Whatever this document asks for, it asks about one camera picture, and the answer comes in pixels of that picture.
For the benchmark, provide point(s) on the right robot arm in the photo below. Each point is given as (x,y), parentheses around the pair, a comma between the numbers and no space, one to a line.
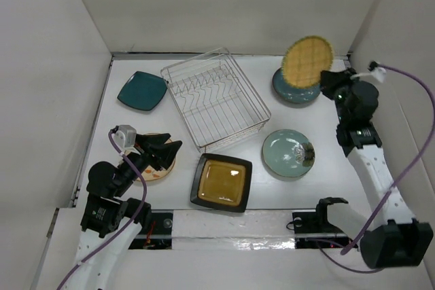
(391,237)

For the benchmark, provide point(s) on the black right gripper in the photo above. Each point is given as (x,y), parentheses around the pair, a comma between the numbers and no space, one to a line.
(329,79)

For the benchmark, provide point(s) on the wire dish rack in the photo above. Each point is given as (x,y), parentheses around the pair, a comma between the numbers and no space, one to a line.
(215,99)

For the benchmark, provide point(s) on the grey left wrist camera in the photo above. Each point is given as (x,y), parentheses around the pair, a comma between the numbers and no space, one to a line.
(125,136)

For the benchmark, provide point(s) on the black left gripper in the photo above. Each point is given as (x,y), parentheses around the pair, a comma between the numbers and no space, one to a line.
(155,151)

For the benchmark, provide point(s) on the teal square plate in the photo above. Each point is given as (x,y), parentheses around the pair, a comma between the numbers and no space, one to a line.
(143,91)

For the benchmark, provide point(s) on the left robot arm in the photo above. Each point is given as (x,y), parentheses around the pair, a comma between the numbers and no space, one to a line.
(116,210)

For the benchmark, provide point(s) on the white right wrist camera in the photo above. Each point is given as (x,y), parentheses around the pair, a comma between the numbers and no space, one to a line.
(375,71)

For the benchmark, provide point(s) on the black and amber square plate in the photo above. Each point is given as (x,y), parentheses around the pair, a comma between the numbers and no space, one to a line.
(221,183)

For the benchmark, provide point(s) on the light green flower plate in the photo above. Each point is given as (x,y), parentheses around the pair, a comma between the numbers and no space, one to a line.
(288,153)

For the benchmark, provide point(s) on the round woven bamboo plate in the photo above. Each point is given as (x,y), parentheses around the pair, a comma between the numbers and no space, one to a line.
(304,61)

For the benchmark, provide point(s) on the dark teal round plate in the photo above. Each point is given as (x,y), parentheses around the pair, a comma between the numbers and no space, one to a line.
(292,94)

